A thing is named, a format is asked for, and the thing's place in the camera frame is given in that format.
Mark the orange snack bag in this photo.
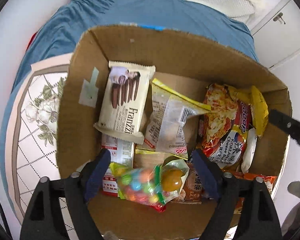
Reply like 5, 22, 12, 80
225, 170, 277, 215

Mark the clear white biscuit packet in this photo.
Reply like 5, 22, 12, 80
241, 128, 257, 174

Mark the yellow snack packet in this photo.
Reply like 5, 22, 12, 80
227, 86, 269, 138

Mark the colourful candy ball bag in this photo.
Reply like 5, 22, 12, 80
116, 157, 189, 206

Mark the cream franzzi wafer packet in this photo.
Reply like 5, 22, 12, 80
94, 61, 156, 144

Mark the brown cake packet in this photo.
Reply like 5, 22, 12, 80
172, 162, 204, 205

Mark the yellow jelly cup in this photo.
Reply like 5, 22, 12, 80
161, 168, 184, 192

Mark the red white snack bar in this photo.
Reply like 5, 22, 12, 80
101, 134, 134, 197

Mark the korean cheese noodle packet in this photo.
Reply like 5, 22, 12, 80
197, 83, 252, 168

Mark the floral tablecloth mat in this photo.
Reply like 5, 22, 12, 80
5, 53, 76, 240

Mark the small red snack packet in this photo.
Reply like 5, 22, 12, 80
151, 203, 166, 213

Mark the clear pastry packet yellow trim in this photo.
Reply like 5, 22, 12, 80
135, 79, 211, 160

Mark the brown cardboard box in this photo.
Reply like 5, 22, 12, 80
57, 25, 292, 239

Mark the blue bed sheet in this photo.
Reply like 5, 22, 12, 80
0, 0, 260, 213

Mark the white door with handle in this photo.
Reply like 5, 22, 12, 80
251, 0, 300, 68

